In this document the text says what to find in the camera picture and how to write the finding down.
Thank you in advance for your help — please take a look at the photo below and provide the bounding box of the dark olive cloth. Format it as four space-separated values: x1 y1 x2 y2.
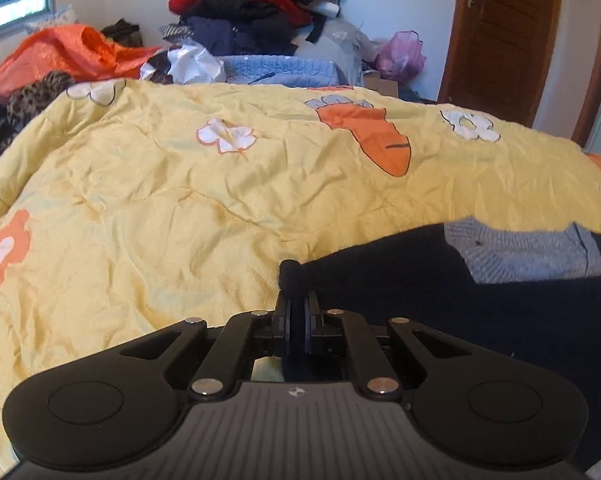
100 19 144 48

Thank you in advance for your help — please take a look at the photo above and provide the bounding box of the pink plastic bag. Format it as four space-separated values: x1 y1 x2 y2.
375 30 427 81

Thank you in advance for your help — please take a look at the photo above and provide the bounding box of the orange plastic bag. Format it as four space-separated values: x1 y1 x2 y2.
0 24 161 103

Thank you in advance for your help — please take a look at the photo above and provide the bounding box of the cardboard box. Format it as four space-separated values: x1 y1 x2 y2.
363 70 401 98

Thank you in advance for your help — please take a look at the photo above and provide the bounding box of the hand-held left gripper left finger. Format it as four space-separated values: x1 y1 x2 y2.
115 292 295 402

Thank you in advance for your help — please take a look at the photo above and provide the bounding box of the navy and grey knit sweater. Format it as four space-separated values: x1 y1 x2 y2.
279 217 601 473

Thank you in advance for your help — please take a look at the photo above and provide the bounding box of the leopard print cloth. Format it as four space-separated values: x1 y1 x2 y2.
5 71 76 133

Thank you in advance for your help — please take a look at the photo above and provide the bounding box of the grey plastic bag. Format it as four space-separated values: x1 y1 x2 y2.
295 20 381 73

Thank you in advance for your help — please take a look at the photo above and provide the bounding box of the white plastic bag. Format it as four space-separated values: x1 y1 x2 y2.
140 42 227 85

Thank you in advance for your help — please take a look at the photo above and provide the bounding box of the light blue knitted blanket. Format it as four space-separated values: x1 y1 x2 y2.
220 55 353 88

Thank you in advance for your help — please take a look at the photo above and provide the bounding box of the white floral cloth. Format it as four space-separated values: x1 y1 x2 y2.
23 5 76 36

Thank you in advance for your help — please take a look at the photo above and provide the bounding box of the yellow carrot print blanket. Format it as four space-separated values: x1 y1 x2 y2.
0 80 601 480

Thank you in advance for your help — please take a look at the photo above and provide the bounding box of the window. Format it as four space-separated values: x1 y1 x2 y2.
0 0 56 46

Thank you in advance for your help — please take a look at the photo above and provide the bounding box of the wooden door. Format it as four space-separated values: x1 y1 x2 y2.
437 0 563 128

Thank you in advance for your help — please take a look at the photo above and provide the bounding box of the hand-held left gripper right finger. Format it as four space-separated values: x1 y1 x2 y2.
304 292 481 402

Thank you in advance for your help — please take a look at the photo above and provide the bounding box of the navy garment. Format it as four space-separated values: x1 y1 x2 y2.
180 16 241 56

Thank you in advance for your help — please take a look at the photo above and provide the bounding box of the black knit garment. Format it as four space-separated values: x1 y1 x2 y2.
188 0 301 43

